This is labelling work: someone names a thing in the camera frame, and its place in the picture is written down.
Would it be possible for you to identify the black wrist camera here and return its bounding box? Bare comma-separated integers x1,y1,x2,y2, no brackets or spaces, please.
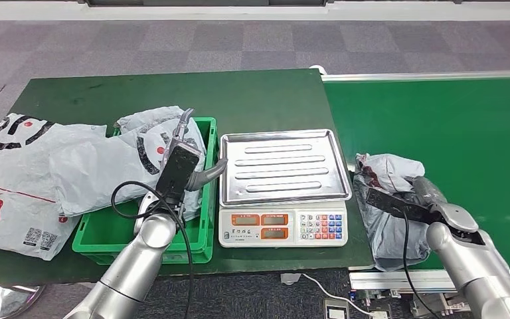
155,144,201,205
365,187,443,225

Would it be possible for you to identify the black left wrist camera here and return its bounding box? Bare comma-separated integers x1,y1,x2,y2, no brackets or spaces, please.
155,144,201,205

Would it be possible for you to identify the steel weighing tray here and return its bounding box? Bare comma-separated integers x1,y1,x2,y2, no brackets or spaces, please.
218,128,353,208

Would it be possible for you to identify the green plastic crate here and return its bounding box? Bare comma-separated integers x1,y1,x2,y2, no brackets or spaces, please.
71,116,218,266

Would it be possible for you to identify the black camera cable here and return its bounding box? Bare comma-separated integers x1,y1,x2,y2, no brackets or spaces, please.
110,181,195,319
400,209,438,319

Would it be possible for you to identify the shiny chrome round base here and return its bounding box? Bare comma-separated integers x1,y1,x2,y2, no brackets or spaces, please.
0,285,46,319

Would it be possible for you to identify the grey parcel bag red print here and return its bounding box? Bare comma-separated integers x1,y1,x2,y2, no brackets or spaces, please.
352,152,434,272

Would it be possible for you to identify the black left camera cable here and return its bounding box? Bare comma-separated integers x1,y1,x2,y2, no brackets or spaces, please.
110,181,195,319

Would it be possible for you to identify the white electronic scale base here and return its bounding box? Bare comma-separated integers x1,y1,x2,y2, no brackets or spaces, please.
218,200,349,249

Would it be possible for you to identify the green conveyor belt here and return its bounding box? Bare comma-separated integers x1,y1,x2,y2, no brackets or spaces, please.
321,69,510,309

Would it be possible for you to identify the grey parcel bag black print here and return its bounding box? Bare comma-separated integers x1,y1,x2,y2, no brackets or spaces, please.
48,115,207,223

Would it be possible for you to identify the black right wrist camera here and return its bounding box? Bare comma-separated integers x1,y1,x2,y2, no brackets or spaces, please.
365,187,443,225

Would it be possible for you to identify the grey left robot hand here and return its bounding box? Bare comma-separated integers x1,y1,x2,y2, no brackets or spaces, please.
161,108,228,193

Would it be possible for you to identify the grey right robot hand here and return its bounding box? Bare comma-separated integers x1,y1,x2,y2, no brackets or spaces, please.
411,175,448,212

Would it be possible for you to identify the large flat grey mailer bag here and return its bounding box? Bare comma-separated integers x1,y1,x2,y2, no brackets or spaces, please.
0,113,108,261

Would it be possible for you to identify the thin white floor cable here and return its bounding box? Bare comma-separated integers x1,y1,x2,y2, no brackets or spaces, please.
301,272,388,319

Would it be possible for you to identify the small green circuit board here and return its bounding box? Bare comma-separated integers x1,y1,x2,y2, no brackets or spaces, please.
349,288,399,309

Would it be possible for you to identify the black right camera cable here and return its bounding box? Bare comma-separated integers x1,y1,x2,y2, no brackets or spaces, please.
400,209,438,319

